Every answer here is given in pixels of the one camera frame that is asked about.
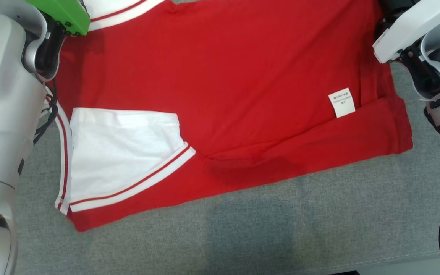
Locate red T-shirt white sleeves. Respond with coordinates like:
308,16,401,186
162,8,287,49
44,0,414,233

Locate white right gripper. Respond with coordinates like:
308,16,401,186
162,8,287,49
372,0,440,64

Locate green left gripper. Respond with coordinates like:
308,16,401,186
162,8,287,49
25,0,91,36

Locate grey fabric sofa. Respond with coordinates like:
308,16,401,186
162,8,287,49
14,61,440,275

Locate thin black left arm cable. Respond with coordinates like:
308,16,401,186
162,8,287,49
33,80,59,146

